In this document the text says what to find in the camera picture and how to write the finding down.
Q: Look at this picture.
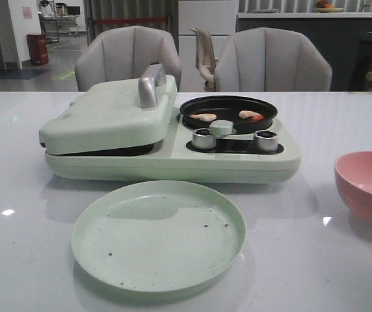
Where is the right silver control knob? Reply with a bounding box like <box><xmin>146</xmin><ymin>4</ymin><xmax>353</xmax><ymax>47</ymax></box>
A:
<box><xmin>253</xmin><ymin>130</ymin><xmax>278</xmax><ymax>152</ymax></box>

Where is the right grey upholstered chair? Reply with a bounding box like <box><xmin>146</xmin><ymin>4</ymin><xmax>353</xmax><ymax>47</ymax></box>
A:
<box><xmin>214</xmin><ymin>27</ymin><xmax>332</xmax><ymax>92</ymax></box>

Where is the left grey upholstered chair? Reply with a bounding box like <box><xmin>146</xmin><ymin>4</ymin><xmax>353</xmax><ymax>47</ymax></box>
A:
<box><xmin>75</xmin><ymin>26</ymin><xmax>181</xmax><ymax>92</ymax></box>

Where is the green round plate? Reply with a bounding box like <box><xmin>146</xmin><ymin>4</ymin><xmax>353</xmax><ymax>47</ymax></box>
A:
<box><xmin>71</xmin><ymin>181</ymin><xmax>246</xmax><ymax>294</ymax></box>

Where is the green sandwich maker lid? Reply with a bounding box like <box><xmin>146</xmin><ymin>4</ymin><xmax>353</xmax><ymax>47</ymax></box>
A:
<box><xmin>39</xmin><ymin>64</ymin><xmax>177</xmax><ymax>156</ymax></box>

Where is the orange shrimp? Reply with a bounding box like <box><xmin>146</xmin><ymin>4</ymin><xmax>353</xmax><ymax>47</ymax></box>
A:
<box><xmin>190</xmin><ymin>113</ymin><xmax>217</xmax><ymax>122</ymax></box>
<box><xmin>238</xmin><ymin>110</ymin><xmax>264</xmax><ymax>122</ymax></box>

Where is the fruit plate on counter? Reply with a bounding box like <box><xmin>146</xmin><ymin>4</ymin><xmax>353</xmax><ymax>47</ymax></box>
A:
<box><xmin>313</xmin><ymin>0</ymin><xmax>343</xmax><ymax>13</ymax></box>

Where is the dark counter with white top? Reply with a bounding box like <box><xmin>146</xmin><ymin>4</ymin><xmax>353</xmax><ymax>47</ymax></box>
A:
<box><xmin>237</xmin><ymin>12</ymin><xmax>372</xmax><ymax>91</ymax></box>

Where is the red trash bin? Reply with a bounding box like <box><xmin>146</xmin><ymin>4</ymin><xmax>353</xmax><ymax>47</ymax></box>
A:
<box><xmin>27</xmin><ymin>33</ymin><xmax>49</xmax><ymax>66</ymax></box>

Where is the left silver control knob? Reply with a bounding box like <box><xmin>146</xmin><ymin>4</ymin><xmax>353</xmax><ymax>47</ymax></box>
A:
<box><xmin>192</xmin><ymin>128</ymin><xmax>216</xmax><ymax>150</ymax></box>

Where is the white cabinet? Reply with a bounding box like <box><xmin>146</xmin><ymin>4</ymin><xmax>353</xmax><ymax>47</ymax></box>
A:
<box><xmin>178</xmin><ymin>1</ymin><xmax>239</xmax><ymax>92</ymax></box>

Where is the grey upholstered chair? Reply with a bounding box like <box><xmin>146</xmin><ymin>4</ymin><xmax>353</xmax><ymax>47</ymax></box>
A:
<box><xmin>214</xmin><ymin>27</ymin><xmax>332</xmax><ymax>92</ymax></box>
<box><xmin>75</xmin><ymin>26</ymin><xmax>181</xmax><ymax>92</ymax></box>

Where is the beige office chair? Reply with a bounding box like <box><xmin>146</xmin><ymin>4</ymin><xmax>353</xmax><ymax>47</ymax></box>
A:
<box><xmin>189</xmin><ymin>27</ymin><xmax>216</xmax><ymax>92</ymax></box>

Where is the black round frying pan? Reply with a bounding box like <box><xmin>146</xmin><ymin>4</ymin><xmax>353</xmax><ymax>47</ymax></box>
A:
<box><xmin>180</xmin><ymin>95</ymin><xmax>278</xmax><ymax>135</ymax></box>

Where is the silver control knob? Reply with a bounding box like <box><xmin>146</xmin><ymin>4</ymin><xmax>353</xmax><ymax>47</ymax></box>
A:
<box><xmin>253</xmin><ymin>130</ymin><xmax>278</xmax><ymax>152</ymax></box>
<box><xmin>192</xmin><ymin>128</ymin><xmax>216</xmax><ymax>150</ymax></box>

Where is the pink bowl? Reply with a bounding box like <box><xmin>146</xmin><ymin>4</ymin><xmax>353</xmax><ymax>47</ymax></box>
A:
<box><xmin>334</xmin><ymin>151</ymin><xmax>372</xmax><ymax>223</ymax></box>

